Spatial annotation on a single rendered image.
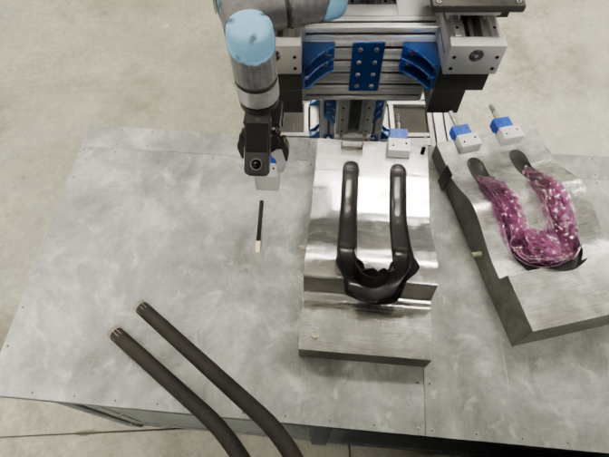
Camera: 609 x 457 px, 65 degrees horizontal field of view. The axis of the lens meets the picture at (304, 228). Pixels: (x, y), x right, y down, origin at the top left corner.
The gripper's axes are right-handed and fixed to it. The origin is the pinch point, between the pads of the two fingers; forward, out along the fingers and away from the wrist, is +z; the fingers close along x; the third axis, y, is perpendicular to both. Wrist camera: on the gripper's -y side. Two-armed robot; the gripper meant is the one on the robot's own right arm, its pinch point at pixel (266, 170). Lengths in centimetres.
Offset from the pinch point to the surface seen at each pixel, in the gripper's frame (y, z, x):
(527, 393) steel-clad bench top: -39, 15, -56
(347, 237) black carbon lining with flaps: -12.7, 4.2, -18.3
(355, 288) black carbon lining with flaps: -22.6, 7.8, -20.7
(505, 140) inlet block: 18, 8, -55
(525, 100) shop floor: 118, 95, -106
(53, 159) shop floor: 64, 95, 117
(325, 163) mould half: 7.0, 6.1, -12.4
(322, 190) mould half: -0.2, 6.6, -12.1
